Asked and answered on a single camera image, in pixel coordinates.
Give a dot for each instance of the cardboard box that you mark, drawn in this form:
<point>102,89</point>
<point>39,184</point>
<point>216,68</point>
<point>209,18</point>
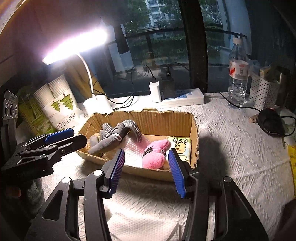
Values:
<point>182,129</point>

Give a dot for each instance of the green paper cup pack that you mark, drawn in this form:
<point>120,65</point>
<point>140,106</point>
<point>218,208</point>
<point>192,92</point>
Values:
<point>30,115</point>

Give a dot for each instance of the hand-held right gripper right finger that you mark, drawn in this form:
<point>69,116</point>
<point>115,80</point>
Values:
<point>177,172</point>

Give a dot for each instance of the yellow plastic packet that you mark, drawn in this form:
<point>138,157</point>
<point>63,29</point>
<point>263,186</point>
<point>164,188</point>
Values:
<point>291,155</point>

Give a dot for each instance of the white power strip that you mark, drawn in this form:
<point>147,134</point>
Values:
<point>187,96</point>

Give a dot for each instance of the small cartoon card packet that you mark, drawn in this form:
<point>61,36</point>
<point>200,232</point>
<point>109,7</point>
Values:
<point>182,146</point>

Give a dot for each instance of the packets in basket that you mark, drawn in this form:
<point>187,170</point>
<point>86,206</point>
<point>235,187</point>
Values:
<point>267,73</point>

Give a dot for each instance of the white textured tablecloth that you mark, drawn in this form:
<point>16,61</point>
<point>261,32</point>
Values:
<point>231,150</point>

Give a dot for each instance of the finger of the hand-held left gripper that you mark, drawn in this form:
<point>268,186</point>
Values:
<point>69,144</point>
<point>59,135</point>

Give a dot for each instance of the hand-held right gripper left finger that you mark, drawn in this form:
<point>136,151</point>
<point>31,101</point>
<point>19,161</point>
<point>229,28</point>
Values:
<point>116,171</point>

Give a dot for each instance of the person's left hand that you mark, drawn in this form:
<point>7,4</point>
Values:
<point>13,192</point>

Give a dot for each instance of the white desk lamp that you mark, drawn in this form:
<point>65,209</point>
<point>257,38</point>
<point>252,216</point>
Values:
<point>76,46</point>

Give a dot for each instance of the clear water bottle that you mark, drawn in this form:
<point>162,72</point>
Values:
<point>238,74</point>

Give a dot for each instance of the grey socks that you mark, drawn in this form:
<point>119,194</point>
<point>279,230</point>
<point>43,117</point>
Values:
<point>115,136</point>

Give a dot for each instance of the balcony railing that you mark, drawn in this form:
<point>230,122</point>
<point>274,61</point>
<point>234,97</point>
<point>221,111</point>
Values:
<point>175,31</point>

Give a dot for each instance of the white bubble wrap bag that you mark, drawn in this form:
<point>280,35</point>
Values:
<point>133,153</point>

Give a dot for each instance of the black power adapter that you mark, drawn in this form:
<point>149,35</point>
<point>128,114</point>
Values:
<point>167,85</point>

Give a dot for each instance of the white charger plug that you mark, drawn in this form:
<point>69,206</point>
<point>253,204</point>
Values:
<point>155,91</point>

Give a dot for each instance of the black round device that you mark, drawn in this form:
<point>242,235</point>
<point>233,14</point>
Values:
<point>270,121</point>

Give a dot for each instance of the pink fluffy sock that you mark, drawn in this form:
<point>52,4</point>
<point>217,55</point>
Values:
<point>155,155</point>

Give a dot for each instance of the yellow curtain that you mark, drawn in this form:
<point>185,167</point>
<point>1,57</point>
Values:
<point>79,78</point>

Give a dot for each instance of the white paper cup pack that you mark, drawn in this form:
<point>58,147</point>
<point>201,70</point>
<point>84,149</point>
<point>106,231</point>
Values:
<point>60,104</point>

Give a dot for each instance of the white perforated basket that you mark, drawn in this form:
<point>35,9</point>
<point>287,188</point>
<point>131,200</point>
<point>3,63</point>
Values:
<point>263,92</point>

